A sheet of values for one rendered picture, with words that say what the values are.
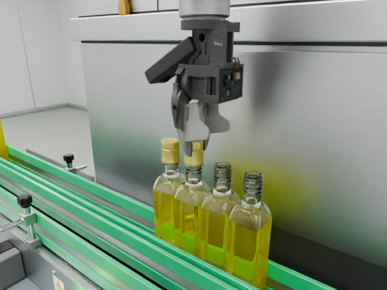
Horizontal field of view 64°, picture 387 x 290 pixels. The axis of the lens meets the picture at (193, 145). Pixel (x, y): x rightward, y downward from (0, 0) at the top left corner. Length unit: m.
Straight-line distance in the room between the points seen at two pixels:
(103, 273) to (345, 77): 0.54
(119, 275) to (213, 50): 0.41
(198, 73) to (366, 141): 0.28
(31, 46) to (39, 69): 0.43
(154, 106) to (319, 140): 0.42
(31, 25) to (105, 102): 5.83
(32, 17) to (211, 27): 6.36
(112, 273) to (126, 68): 0.51
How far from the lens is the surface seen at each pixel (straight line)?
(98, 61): 0.95
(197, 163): 0.53
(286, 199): 0.63
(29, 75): 6.67
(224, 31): 0.45
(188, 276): 0.59
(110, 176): 1.03
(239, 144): 0.63
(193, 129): 0.49
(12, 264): 0.94
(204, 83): 0.47
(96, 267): 0.66
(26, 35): 6.67
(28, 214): 0.80
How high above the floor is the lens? 1.34
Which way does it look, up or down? 19 degrees down
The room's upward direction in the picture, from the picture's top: straight up
